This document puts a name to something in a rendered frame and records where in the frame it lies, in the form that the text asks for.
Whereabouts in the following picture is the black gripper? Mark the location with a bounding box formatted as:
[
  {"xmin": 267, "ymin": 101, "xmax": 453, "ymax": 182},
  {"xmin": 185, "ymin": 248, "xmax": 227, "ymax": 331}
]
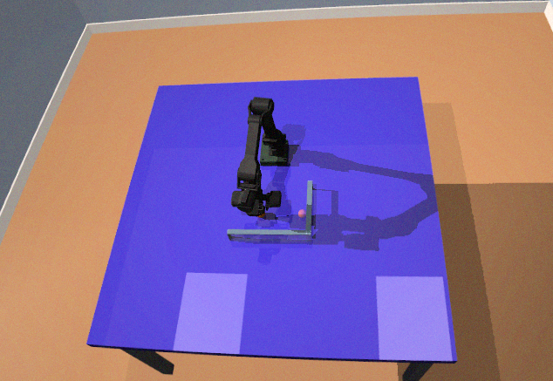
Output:
[{"xmin": 231, "ymin": 189, "xmax": 282, "ymax": 211}]

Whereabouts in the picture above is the clear l-shaped low wall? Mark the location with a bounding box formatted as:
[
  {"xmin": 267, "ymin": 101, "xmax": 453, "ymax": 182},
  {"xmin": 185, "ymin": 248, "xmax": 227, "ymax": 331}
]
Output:
[{"xmin": 228, "ymin": 184, "xmax": 313, "ymax": 242}]

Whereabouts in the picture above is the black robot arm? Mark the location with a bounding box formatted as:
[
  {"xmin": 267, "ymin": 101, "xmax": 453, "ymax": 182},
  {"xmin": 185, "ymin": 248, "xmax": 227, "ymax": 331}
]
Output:
[{"xmin": 236, "ymin": 97, "xmax": 287, "ymax": 217}]

